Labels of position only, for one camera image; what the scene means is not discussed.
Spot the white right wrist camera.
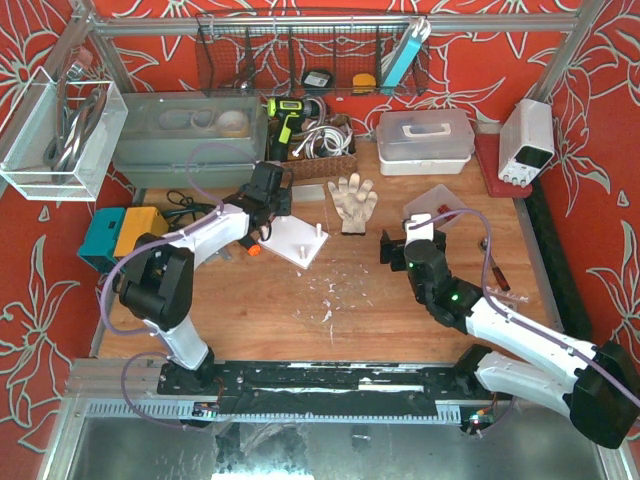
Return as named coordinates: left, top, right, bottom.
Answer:
left=403, top=213, right=434, bottom=246

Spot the white bench power supply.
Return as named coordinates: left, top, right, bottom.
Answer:
left=497, top=99, right=554, bottom=188

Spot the small clear plastic bin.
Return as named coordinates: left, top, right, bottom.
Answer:
left=403, top=184, right=467, bottom=222

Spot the red handled ratchet wrench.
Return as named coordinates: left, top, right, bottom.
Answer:
left=479, top=238, right=511, bottom=292

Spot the black power cable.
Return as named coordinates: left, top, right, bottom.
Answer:
left=159, top=189, right=221, bottom=231

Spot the black wire hanging basket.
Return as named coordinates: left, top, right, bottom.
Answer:
left=194, top=10, right=431, bottom=98

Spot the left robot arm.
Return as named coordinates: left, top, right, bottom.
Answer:
left=119, top=162, right=293, bottom=382

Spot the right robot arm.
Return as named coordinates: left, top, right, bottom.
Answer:
left=380, top=232, right=639, bottom=449

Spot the yellow tape measure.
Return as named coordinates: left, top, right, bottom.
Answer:
left=352, top=73, right=377, bottom=96

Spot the teal flat box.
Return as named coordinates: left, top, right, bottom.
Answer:
left=380, top=34, right=422, bottom=95

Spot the black and green drill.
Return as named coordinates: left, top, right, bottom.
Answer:
left=266, top=97, right=321, bottom=162

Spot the red mat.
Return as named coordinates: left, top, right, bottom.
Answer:
left=474, top=133, right=533, bottom=199

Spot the clear lidded plastic container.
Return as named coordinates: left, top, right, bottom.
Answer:
left=376, top=109, right=475, bottom=176

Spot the clear acrylic wall box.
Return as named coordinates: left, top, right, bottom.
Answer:
left=1, top=68, right=128, bottom=202

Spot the white knit work glove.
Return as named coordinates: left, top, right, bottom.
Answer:
left=327, top=172, right=378, bottom=236

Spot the yellow teal soldering station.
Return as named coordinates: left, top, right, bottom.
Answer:
left=77, top=206, right=169, bottom=274

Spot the woven wicker basket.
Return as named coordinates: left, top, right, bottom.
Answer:
left=277, top=114, right=358, bottom=181

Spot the white coiled cable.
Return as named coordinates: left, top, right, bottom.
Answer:
left=314, top=127, right=354, bottom=157

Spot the grey plastic storage box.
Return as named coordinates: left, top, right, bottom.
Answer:
left=113, top=92, right=268, bottom=189

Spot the white peg base plate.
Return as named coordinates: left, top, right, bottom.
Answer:
left=258, top=215, right=329, bottom=269

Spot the white rectangular block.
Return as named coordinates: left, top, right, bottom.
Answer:
left=292, top=184, right=326, bottom=203

